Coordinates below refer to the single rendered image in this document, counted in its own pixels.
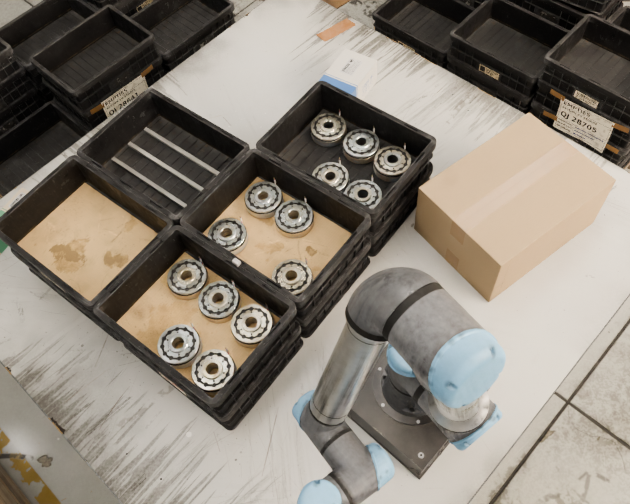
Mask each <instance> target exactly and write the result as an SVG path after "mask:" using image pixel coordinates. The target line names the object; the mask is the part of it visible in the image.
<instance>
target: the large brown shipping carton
mask: <svg viewBox="0 0 630 504"><path fill-rule="evenodd" d="M615 182H616V179H614V178H613V177H612V176H610V175H609V174H608V173H607V172H605V171H604V170H603V169H601V168H600V167H599V166H598V165H596V164H595V163H594V162H592V161H591V160H590V159H589V158H587V157H586V156H585V155H584V154H582V153H581V152H580V151H578V150H577V149H576V148H575V147H573V146H572V145H571V144H569V143H568V142H567V141H566V140H564V139H563V138H562V137H560V136H559V135H558V134H557V133H555V132H554V131H553V130H551V129H550V128H549V127H548V126H546V125H545V124H544V123H542V122H541V121H540V120H539V119H537V118H536V117H535V116H533V115H532V114H531V113H527V114H526V115H525V116H523V117H522V118H520V119H519V120H517V121H516V122H514V123H513V124H511V125H510V126H508V127H507V128H505V129H504V130H502V131H501V132H499V133H498V134H497V135H495V136H494V137H492V138H491V139H489V140H488V141H486V142H485V143H483V144H482V145H480V146H479V147H477V148H476V149H474V150H473V151H472V152H470V153H469V154H467V155H466V156H464V157H463V158H461V159H460V160H458V161H457V162H455V163H454V164H452V165H451V166H449V167H448V168H446V169H445V170H444V171H442V172H441V173H439V174H438V175H436V176H435V177H433V178H432V179H430V180H429V181H427V182H426V183H424V184H423V185H421V186H420V187H419V188H418V197H417V206H416V216H415V225H414V229H415V230H416V231H417V232H418V233H419V234H420V235H421V236H422V237H423V238H424V239H425V240H426V241H427V242H428V243H429V244H430V245H431V246H432V247H433V248H434V249H435V250H436V251H437V252H438V253H439V254H440V255H441V256H442V257H443V258H444V259H445V260H446V261H447V262H448V263H449V264H450V265H451V266H452V267H453V268H454V269H455V270H456V271H457V272H458V273H459V274H460V275H461V276H462V277H463V278H464V279H465V280H466V281H467V282H468V283H469V284H470V285H471V286H472V287H473V288H474V289H475V290H476V291H477V292H478V293H479V294H480V295H481V296H482V297H483V298H484V299H485V300H486V301H487V302H490V301H491V300H493V299H494V298H495V297H497V296H498V295H499V294H501V293H502V292H503V291H505V290H506V289H507V288H508V287H510V286H511V285H512V284H514V283H515V282H516V281H518V280H519V279H520V278H522V277H523V276H524V275H525V274H527V273H528V272H529V271H531V270H532V269H533V268H535V267H536V266H537V265H539V264H540V263H541V262H542V261H544V260H545V259H546V258H548V257H549V256H550V255H552V254H553V253H554V252H556V251H557V250H558V249H560V248H561V247H562V246H563V245H565V244H566V243H567V242H569V241H570V240H571V239H573V238H574V237H575V236H577V235H578V234H579V233H580V232H582V231H583V230H584V229H586V228H587V227H588V226H590V225H591V224H592V223H593V222H594V220H595V219H596V217H597V215H598V213H599V211H600V209H601V208H602V206H603V204H604V202H605V200H606V198H607V196H608V195H609V193H610V191H611V189H612V187H613V185H614V184H615Z"/></svg>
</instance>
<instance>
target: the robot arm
mask: <svg viewBox="0 0 630 504"><path fill-rule="evenodd" d="M345 319H346V323H345V325H344V328H343V330H342V332H341V334H340V336H339V339H338V341H337V343H336V345H335V347H334V349H333V352H332V354H331V356H330V358H329V360H328V363H327V365H326V367H325V369H324V371H323V374H322V376H321V378H320V380H319V382H318V384H317V387H316V389H314V390H311V391H309V392H307V393H305V394H304V395H303V396H301V397H300V398H299V399H298V401H297V402H296V403H295V404H294V406H293V408H292V414H293V416H294V418H295V419H296V421H297V422H298V424H299V427H300V428H301V430H303V431H304V432H305V433H306V435H307V436H308V437H309V439H310V440H311V442H312V443H313V444H314V446H315V447H316V448H317V450H318V451H319V452H320V454H321V455H322V457H323V458H324V459H325V461H326V462H327V463H328V465H329V466H330V467H331V469H332V470H333V471H332V472H330V473H329V474H328V475H327V476H325V477H324V478H323V479H318V480H313V481H311V482H309V483H307V484H306V485H305V486H304V487H303V489H302V490H301V492H300V494H299V497H298V500H297V504H361V503H362V502H363V501H365V500H366V499H367V498H368V497H370V496H371V495H372V494H374V493H375V492H376V491H377V492H378V491H379V490H380V488H381V487H382V486H384V485H385V484H386V483H387V482H388V481H390V480H391V479H392V478H393V477H394V473H395V469H394V465H393V463H392V461H391V459H390V457H389V456H388V454H387V453H386V451H385V450H384V449H383V448H381V447H380V445H379V444H377V443H370V444H369V445H366V446H364V444H363V443H362V442H361V441H360V439H359V438H358V437H357V435H356V434H355V433H354V432H353V430H352V429H351V428H350V427H349V425H348V424H347V423H346V421H345V419H346V417H347V415H348V413H349V411H350V410H351V408H352V406H353V404H354V402H355V400H356V399H357V397H358V395H359V393H360V391H361V389H362V388H363V386H364V384H365V382H366V380H367V378H368V376H369V375H370V373H371V371H372V369H373V367H374V365H375V364H376V362H377V360H378V358H379V356H380V354H381V353H382V351H383V349H384V347H385V345H386V343H387V342H389V345H388V349H387V355H386V356H387V361H388V364H387V365H386V367H385V369H384V371H383V374H382V379H381V386H382V392H383V395H384V398H385V400H386V401H387V403H388V404H389V405H390V406H391V407H392V408H393V409H394V410H395V411H397V412H399V413H401V414H403V415H406V416H412V417H419V416H424V415H428V416H429V418H430V419H431V420H432V421H433V422H434V423H435V425H436V426H437V427H438V428H439V429H440V430H441V431H442V433H443V434H444V435H445V436H446V437H447V438H448V440H449V442H450V443H451V444H453V445H454V446H455V447H456V448H457V449H458V450H460V451H464V450H466V449H467V448H468V447H469V446H470V445H471V444H473V443H474V442H475V441H476V440H477V439H478V438H479V437H481V436H482V435H483V434H484V433H485V432H486V431H488V430H489V429H490V428H491V427H492V426H493V425H494V424H496V423H497V422H498V421H499V420H500V419H501V418H502V412H501V411H500V410H499V408H498V406H497V405H496V404H495V403H493V402H492V401H491V400H490V399H489V395H488V392H487V390H488V389H489V388H490V387H491V386H492V385H493V384H494V382H495V381H496V380H497V379H498V377H499V374H500V373H501V372H502V371H503V368H504V366H505V362H506V355H505V352H504V350H503V348H502V347H501V346H500V345H499V344H498V342H497V340H496V338H495V337H494V336H493V335H492V334H491V333H490V332H488V331H486V330H485V329H484V328H483V327H482V326H481V325H480V324H479V323H478V322H477V321H476V320H475V319H474V318H473V317H472V316H471V315H470V314H469V313H468V312H467V311H466V310H465V309H464V308H463V307H462V306H461V305H460V304H459V303H458V302H457V301H456V300H455V299H454V298H453V297H452V296H451V295H450V294H449V293H448V292H447V291H446V290H445V289H444V288H443V287H442V286H441V285H440V283H439V282H438V281H437V280H435V279H434V278H433V277H432V276H430V275H429V274H427V273H425V272H423V271H421V270H418V269H414V268H409V267H394V268H388V269H385V270H382V271H379V272H377V273H375V274H373V275H371V276H370V277H368V278H367V279H365V280H364V281H363V282H362V283H361V284H360V285H359V286H358V287H357V288H356V289H355V291H354V292H353V294H352V295H351V297H350V299H349V302H348V304H347V306H346V309H345Z"/></svg>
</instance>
